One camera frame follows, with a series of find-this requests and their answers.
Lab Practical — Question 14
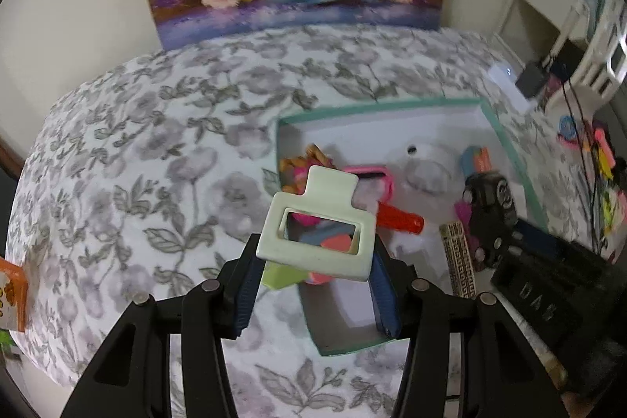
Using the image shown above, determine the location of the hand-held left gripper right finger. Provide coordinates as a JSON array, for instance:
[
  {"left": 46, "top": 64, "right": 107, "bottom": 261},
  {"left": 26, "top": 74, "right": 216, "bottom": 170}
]
[{"left": 367, "top": 239, "right": 571, "bottom": 418}]

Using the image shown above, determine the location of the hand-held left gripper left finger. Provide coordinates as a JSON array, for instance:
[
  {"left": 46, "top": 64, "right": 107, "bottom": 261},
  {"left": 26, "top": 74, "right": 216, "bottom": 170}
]
[{"left": 59, "top": 233, "right": 263, "bottom": 418}]

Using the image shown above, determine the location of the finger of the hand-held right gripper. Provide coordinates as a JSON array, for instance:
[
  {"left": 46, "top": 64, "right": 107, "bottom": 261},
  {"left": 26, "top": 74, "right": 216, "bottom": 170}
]
[
  {"left": 514, "top": 219, "right": 564, "bottom": 252},
  {"left": 470, "top": 219, "right": 520, "bottom": 272}
]

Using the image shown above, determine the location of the gold patterned lighter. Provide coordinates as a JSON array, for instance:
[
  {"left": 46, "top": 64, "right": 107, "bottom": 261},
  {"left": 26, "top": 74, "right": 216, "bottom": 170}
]
[{"left": 439, "top": 222, "right": 477, "bottom": 300}]

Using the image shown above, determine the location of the green plastic piece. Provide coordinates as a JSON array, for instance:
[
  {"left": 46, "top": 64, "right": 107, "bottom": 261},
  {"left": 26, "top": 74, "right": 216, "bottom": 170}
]
[{"left": 261, "top": 264, "right": 307, "bottom": 290}]

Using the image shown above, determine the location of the black toy car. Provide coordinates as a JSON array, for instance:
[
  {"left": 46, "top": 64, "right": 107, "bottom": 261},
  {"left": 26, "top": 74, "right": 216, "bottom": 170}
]
[{"left": 463, "top": 173, "right": 517, "bottom": 228}]

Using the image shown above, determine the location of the cream toy chair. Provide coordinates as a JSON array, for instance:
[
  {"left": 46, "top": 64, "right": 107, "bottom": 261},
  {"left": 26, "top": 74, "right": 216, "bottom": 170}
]
[{"left": 256, "top": 166, "right": 378, "bottom": 282}]

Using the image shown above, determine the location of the red and white bottle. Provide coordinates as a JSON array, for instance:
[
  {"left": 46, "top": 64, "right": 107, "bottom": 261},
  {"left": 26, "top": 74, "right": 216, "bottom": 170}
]
[{"left": 376, "top": 200, "right": 426, "bottom": 235}]

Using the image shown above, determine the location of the orange and blue eraser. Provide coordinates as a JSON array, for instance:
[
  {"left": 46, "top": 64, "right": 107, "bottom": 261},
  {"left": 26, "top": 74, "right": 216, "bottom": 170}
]
[{"left": 459, "top": 145, "right": 493, "bottom": 179}]

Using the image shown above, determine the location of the white wristband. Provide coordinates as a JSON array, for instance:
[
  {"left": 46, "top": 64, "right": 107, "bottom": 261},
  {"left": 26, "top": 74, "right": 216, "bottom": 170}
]
[{"left": 399, "top": 143, "right": 454, "bottom": 194}]

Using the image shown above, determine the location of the pink wristband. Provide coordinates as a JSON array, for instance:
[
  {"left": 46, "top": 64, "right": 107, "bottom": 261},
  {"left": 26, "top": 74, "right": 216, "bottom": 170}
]
[{"left": 340, "top": 164, "right": 397, "bottom": 203}]

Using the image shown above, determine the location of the teal cardboard box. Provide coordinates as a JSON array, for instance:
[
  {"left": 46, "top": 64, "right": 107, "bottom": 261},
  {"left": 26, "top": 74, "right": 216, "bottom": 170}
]
[{"left": 275, "top": 98, "right": 549, "bottom": 357}]

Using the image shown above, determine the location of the pink toy dog figure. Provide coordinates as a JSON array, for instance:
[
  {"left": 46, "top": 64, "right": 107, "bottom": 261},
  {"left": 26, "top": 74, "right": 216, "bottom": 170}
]
[{"left": 280, "top": 144, "right": 336, "bottom": 196}]

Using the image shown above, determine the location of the pile of colourful toys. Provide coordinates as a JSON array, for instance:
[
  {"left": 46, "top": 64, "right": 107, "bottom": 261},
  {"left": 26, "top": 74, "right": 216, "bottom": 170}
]
[{"left": 558, "top": 114, "right": 627, "bottom": 237}]

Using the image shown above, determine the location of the black power adapter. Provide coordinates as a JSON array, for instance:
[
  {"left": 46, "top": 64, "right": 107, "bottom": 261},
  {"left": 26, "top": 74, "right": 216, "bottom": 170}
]
[{"left": 516, "top": 63, "right": 547, "bottom": 98}]

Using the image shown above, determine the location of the floral blanket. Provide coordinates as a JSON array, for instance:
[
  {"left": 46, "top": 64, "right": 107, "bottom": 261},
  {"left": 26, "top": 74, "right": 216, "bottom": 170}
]
[{"left": 7, "top": 25, "right": 579, "bottom": 418}]

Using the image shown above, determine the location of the white railing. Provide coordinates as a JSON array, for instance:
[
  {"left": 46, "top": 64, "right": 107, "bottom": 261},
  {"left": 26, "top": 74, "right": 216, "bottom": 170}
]
[{"left": 544, "top": 0, "right": 627, "bottom": 115}]

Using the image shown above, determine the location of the orange snack packet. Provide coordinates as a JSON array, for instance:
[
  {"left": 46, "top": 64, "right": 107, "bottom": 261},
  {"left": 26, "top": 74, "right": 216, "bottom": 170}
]
[{"left": 0, "top": 257, "right": 27, "bottom": 333}]

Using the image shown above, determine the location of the dark wooden cabinet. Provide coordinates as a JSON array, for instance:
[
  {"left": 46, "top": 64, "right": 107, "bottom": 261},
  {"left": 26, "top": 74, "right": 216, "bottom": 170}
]
[{"left": 0, "top": 139, "right": 23, "bottom": 179}]

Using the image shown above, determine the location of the black cable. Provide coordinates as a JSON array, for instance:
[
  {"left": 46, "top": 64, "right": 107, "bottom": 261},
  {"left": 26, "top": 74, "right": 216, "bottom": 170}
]
[{"left": 561, "top": 80, "right": 603, "bottom": 252}]

